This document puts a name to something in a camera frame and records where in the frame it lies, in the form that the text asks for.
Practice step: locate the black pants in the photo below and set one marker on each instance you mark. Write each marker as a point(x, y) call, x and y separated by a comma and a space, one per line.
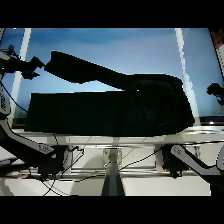
point(110, 111)

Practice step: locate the silver frame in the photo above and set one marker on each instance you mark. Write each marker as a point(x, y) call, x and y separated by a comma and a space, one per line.
point(113, 160)

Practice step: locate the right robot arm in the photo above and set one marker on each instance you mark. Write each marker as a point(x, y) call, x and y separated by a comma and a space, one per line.
point(200, 165)

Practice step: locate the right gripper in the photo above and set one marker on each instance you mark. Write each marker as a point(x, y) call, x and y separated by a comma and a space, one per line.
point(214, 89)

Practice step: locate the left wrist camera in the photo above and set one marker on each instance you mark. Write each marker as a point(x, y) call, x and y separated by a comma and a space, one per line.
point(11, 50)

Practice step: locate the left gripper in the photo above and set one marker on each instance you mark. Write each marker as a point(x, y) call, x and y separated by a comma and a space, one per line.
point(16, 66)

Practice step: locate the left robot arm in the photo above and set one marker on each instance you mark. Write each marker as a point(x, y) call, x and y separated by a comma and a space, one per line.
point(20, 146)

